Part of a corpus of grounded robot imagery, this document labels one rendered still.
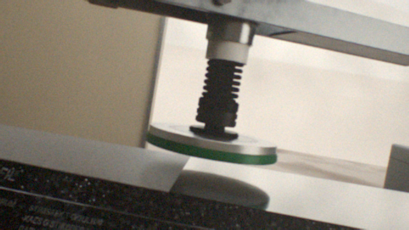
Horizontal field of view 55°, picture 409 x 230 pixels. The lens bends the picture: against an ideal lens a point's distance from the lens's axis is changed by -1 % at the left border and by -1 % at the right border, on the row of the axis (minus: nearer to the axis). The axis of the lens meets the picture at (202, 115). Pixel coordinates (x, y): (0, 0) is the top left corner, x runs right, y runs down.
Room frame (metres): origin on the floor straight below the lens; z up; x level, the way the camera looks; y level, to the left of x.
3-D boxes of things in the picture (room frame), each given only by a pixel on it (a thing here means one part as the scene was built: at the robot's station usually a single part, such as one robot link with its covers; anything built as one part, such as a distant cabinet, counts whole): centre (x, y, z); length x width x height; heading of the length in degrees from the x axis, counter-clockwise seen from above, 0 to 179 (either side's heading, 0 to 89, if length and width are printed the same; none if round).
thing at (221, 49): (0.65, -0.02, 1.00); 0.07 x 0.07 x 0.04
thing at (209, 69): (0.65, -0.02, 0.96); 0.06 x 0.06 x 0.09
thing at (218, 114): (0.65, -0.02, 0.89); 0.07 x 0.07 x 0.01
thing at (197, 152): (0.65, -0.02, 0.85); 0.22 x 0.22 x 0.04
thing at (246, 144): (0.65, -0.02, 0.86); 0.21 x 0.21 x 0.01
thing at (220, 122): (0.65, -0.02, 0.88); 0.07 x 0.07 x 0.01
